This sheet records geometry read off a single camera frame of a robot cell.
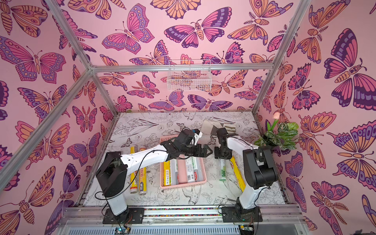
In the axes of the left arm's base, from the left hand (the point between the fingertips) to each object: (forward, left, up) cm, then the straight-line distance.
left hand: (209, 152), depth 80 cm
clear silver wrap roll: (-8, +5, -12) cm, 15 cm away
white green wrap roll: (-2, +10, -12) cm, 15 cm away
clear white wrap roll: (-5, -8, -11) cm, 15 cm away
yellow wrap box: (-8, -17, -12) cm, 23 cm away
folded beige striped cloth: (+32, -2, -16) cm, 36 cm away
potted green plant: (+4, -36, +10) cm, 37 cm away
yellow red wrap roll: (-8, +24, -11) cm, 28 cm away
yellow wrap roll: (-9, +38, -12) cm, 41 cm away
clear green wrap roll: (-6, +20, -12) cm, 24 cm away
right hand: (+5, -7, -14) cm, 17 cm away
